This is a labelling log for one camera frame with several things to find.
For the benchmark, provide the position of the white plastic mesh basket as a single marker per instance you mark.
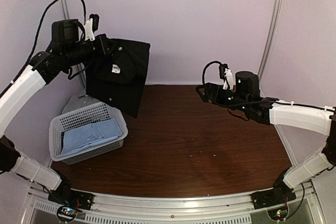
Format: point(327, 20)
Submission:
point(90, 114)

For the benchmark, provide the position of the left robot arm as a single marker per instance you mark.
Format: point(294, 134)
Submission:
point(72, 43)

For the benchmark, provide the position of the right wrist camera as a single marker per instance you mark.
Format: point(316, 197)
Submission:
point(227, 76)

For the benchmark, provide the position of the grey cloth behind basket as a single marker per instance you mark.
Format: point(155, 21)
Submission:
point(77, 102)

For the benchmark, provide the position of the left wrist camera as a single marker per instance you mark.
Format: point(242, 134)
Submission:
point(90, 26)

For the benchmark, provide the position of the right circuit board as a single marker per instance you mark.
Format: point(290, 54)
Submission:
point(278, 214)

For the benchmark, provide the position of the right aluminium corner post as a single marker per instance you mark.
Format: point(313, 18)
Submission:
point(275, 14)

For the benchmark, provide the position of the circuit board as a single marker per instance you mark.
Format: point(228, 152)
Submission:
point(278, 214)
point(66, 214)

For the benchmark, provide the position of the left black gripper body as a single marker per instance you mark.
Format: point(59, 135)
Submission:
point(101, 51)

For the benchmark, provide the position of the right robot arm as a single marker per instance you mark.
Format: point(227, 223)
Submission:
point(241, 92)

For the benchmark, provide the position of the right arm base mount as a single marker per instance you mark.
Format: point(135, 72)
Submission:
point(275, 196)

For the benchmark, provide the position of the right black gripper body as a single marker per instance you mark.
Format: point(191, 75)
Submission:
point(219, 99)

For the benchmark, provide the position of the black long sleeve shirt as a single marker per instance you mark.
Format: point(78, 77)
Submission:
point(118, 75)

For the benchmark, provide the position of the front aluminium rail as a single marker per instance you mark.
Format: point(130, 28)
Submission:
point(232, 208)

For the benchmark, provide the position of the aluminium corner post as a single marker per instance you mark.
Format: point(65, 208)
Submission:
point(275, 14)
point(78, 68)

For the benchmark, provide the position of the left aluminium corner post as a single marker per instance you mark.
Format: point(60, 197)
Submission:
point(78, 68)

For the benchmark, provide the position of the folded light blue shirt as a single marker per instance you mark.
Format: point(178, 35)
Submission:
point(90, 135)

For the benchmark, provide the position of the left circuit board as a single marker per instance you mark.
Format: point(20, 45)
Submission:
point(66, 214)

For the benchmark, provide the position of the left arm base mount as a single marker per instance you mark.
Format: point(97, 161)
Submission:
point(74, 199)

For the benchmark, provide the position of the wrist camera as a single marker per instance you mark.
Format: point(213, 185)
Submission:
point(227, 76)
point(90, 26)

